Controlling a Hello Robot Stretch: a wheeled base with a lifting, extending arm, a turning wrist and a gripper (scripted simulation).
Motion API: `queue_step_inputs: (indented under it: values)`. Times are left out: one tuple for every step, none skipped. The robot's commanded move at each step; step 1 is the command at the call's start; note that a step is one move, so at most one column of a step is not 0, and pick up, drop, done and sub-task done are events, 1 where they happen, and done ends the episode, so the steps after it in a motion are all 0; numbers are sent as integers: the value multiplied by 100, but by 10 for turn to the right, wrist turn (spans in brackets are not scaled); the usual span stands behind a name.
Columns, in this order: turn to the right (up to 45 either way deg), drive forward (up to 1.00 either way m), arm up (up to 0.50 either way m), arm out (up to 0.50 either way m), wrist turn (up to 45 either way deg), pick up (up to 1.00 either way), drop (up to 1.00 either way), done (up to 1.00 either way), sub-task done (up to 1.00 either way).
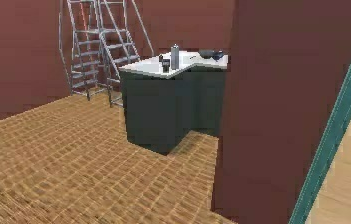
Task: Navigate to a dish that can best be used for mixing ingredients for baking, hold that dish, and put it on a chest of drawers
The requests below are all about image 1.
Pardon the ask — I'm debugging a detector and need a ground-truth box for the dark green kitchen counter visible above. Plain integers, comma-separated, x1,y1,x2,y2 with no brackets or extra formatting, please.
118,50,229,156

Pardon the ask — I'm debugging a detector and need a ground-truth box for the grey metal bottle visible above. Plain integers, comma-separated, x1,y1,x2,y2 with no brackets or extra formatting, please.
170,43,181,71

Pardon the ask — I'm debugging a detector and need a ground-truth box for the dark blue bowl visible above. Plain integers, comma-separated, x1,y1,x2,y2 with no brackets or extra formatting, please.
198,49,225,62

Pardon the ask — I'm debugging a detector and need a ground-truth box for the silver metal step ladder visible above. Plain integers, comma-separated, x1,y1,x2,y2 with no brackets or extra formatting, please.
58,0,156,108

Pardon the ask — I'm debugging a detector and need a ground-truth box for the teal door frame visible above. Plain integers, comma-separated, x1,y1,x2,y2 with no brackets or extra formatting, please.
287,23,351,224

